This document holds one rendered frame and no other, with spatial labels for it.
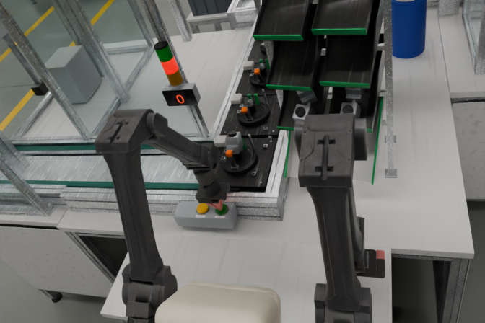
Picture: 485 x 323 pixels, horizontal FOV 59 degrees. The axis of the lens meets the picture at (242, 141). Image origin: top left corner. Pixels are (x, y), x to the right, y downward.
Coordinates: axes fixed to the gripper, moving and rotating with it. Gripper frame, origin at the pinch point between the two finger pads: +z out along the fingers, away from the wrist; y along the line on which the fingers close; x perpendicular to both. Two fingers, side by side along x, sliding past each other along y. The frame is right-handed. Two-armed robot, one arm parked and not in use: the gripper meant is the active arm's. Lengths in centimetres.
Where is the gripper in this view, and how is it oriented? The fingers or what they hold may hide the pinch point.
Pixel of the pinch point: (220, 207)
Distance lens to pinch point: 145.4
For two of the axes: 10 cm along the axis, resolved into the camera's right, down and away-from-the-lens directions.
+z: 2.5, 7.0, 6.6
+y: -9.4, 0.2, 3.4
